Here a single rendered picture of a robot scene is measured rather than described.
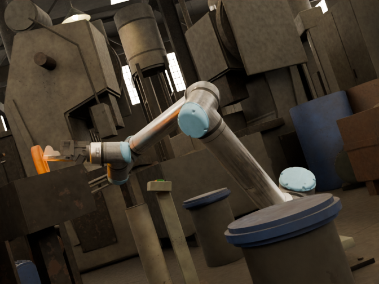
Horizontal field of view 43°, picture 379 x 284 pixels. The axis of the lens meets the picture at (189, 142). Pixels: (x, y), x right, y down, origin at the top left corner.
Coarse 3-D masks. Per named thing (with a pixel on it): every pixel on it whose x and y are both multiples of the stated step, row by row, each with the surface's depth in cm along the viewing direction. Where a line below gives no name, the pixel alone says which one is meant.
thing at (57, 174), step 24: (72, 168) 131; (0, 192) 125; (24, 192) 120; (48, 192) 124; (72, 192) 129; (0, 216) 128; (24, 216) 118; (48, 216) 122; (72, 216) 127; (0, 240) 131; (48, 240) 134; (48, 264) 132
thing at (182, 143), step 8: (240, 112) 581; (224, 120) 568; (232, 120) 573; (240, 120) 579; (232, 128) 571; (240, 128) 576; (176, 136) 637; (184, 136) 618; (176, 144) 642; (184, 144) 623; (192, 144) 606; (200, 144) 590; (176, 152) 647; (184, 152) 628
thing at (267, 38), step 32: (224, 0) 490; (256, 0) 510; (192, 32) 547; (224, 32) 492; (256, 32) 500; (288, 32) 522; (224, 64) 514; (256, 64) 491; (288, 64) 512; (224, 96) 535; (256, 96) 551; (288, 96) 541; (256, 128) 500; (288, 128) 531; (288, 160) 520
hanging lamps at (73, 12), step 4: (64, 0) 1406; (72, 8) 997; (68, 12) 993; (72, 12) 983; (76, 12) 981; (80, 12) 983; (68, 16) 976; (72, 16) 1000; (76, 16) 998; (80, 16) 1017; (84, 16) 1014; (88, 16) 1008; (64, 20) 996; (68, 20) 1012; (72, 20) 1018; (76, 20) 1022
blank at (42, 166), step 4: (32, 148) 193; (36, 148) 192; (40, 148) 197; (32, 152) 191; (36, 152) 191; (40, 152) 192; (32, 156) 190; (36, 156) 190; (40, 156) 190; (36, 160) 189; (40, 160) 189; (36, 164) 189; (40, 164) 189; (44, 164) 192; (36, 168) 189; (40, 168) 189; (44, 168) 190; (48, 168) 200; (40, 172) 190; (44, 172) 190
